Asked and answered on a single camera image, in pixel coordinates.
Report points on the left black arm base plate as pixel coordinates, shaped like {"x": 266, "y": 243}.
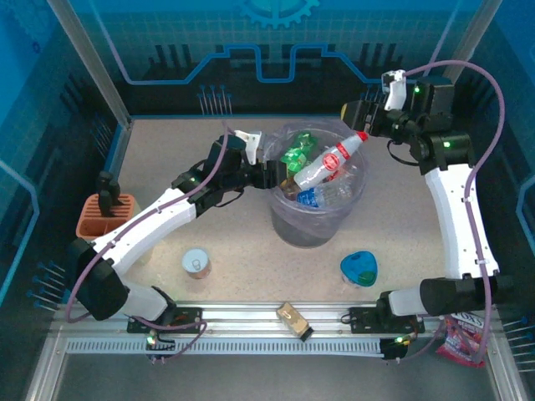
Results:
{"x": 188, "y": 318}

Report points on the aluminium mounting rail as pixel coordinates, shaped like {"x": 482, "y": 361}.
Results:
{"x": 242, "y": 323}

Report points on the aluminium frame post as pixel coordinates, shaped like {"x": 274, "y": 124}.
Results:
{"x": 90, "y": 62}
{"x": 457, "y": 50}

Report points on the tin can with pull tab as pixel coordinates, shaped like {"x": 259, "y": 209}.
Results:
{"x": 196, "y": 263}

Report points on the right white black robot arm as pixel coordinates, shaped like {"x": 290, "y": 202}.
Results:
{"x": 455, "y": 217}

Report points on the purple candy bag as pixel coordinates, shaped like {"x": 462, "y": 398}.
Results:
{"x": 457, "y": 342}

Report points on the orange slotted holder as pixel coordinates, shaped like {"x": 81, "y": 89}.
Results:
{"x": 94, "y": 223}

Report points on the clear plastic bottle red cap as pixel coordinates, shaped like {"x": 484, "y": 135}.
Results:
{"x": 322, "y": 167}

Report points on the black tool in holder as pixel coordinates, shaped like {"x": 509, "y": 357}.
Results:
{"x": 108, "y": 196}

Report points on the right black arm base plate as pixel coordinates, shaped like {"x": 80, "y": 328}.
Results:
{"x": 363, "y": 319}

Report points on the gold box with black cap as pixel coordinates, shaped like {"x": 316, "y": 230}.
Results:
{"x": 292, "y": 319}

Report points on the translucent bin with purple liner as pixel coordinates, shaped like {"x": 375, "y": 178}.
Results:
{"x": 307, "y": 229}

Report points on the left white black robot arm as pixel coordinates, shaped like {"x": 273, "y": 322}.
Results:
{"x": 146, "y": 225}

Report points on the clear bottle blue cap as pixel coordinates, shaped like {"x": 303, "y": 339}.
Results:
{"x": 311, "y": 198}

